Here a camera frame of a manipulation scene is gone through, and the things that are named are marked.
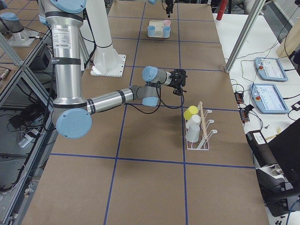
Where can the cream plastic tray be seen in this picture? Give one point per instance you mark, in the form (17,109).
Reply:
(159,27)

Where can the orange black usb hub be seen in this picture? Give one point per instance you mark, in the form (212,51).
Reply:
(239,97)

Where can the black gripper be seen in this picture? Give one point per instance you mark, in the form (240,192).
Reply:
(168,4)
(173,81)

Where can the white wire cup rack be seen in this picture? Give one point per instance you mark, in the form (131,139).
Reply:
(202,144)

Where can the red cylinder bottle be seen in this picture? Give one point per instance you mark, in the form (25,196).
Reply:
(221,10)

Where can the teach pendant tablet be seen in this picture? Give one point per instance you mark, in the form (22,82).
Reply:
(268,99)
(270,69)

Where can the yellow plastic cup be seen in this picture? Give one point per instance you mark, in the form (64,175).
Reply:
(192,110)

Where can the grey plastic cup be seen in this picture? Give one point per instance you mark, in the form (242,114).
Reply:
(192,134)

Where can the blue plastic cup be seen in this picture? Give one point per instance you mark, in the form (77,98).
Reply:
(166,31)
(151,30)

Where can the far teach pendant tablet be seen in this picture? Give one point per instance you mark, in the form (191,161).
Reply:
(270,69)

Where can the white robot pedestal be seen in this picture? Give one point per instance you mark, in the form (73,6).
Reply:
(106,62)

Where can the near teach pendant tablet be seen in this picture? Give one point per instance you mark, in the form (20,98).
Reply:
(268,99)

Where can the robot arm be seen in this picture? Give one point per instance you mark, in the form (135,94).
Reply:
(71,111)

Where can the wooden rack dowel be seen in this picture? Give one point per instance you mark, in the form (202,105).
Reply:
(205,136)

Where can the pink plastic cup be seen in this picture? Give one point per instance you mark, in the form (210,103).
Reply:
(166,23)

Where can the cream plastic cup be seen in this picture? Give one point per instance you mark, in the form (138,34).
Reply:
(194,119)

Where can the aluminium frame post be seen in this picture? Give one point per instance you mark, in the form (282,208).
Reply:
(257,6)

